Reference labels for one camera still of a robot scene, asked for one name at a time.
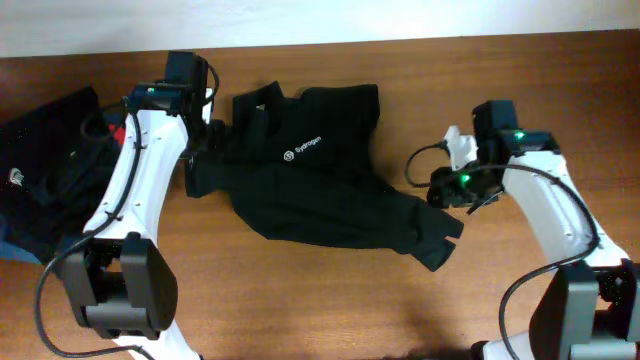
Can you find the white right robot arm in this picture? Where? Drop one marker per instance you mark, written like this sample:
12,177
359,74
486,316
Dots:
590,309

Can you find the black polo shirt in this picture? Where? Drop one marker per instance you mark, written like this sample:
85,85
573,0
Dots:
299,169

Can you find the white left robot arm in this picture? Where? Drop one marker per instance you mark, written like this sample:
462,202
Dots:
116,279

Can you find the red garment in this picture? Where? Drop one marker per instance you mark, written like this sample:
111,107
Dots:
118,133

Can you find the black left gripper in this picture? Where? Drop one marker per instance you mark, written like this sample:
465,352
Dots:
215,134

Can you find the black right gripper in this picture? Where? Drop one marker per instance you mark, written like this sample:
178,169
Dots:
445,193

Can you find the black garment with logo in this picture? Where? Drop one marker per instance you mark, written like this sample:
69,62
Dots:
56,163

